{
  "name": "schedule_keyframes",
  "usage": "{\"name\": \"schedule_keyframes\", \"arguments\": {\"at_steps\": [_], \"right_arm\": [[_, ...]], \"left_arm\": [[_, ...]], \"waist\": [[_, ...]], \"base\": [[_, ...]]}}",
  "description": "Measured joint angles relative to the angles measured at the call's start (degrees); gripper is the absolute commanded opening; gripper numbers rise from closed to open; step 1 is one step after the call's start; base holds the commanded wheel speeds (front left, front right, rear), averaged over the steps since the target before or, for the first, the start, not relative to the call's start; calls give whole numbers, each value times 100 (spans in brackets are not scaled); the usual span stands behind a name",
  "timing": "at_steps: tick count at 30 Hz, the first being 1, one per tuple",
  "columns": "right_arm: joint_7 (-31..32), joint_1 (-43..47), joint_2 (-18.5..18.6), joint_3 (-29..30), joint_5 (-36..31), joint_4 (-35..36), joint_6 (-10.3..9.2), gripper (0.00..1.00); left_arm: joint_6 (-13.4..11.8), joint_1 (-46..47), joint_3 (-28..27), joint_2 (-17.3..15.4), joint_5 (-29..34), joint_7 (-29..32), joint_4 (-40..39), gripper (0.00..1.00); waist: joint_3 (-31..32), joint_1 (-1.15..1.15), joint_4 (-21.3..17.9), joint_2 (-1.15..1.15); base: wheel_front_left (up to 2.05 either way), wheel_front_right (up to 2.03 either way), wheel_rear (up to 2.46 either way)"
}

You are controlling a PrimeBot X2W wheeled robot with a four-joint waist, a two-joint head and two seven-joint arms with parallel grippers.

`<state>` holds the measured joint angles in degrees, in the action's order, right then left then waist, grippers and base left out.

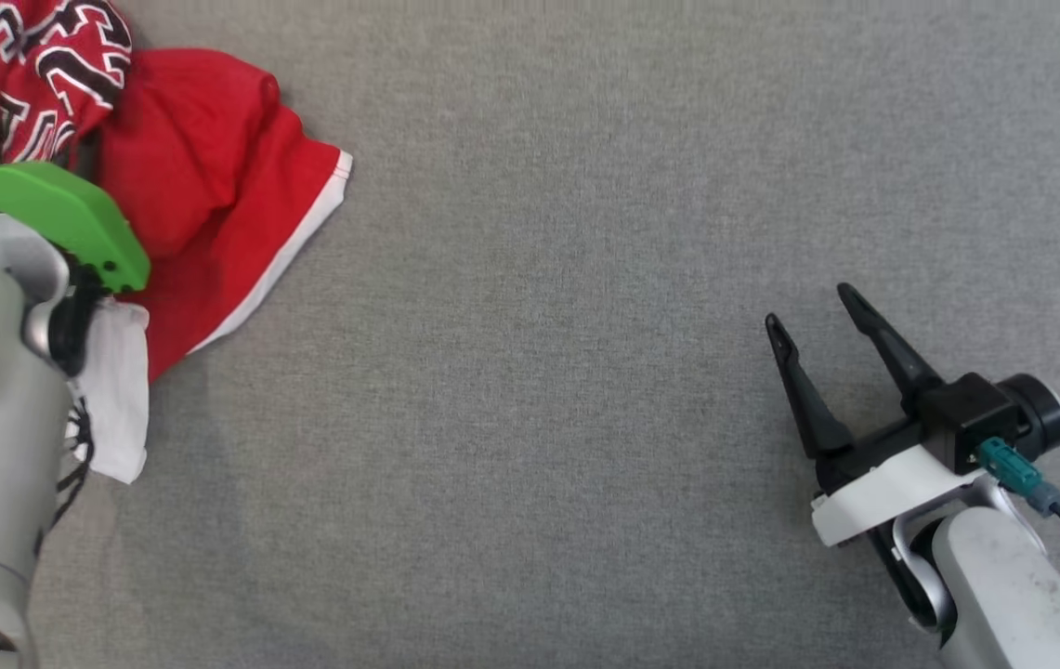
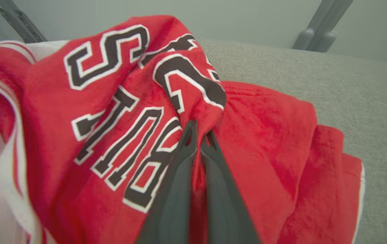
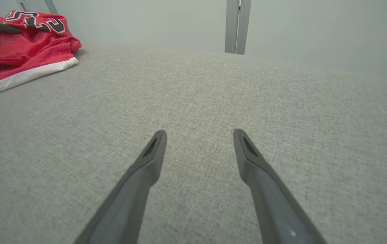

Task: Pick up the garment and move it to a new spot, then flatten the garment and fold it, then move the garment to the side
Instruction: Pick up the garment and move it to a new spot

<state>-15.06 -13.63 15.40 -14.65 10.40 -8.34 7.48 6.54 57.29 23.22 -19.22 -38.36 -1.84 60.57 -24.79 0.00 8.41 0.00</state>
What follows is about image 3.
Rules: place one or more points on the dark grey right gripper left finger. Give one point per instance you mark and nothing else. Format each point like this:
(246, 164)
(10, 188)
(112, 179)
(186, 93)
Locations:
(129, 203)

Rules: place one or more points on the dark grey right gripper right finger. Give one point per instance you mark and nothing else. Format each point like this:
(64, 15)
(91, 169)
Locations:
(274, 203)

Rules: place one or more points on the red jersey shirt black print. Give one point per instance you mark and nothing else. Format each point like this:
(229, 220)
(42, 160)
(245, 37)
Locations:
(10, 47)

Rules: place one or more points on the red shorts white stripes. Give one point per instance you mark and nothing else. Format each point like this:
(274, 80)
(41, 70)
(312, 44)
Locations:
(27, 75)

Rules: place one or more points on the grey fabric sofa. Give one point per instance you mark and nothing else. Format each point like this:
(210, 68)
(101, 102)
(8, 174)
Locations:
(193, 95)

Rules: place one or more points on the grey metal frame bar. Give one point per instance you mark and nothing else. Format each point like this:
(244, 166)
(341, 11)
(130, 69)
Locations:
(51, 6)

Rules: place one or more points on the grey partition post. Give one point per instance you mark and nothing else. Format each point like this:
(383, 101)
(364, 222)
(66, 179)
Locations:
(231, 27)
(245, 27)

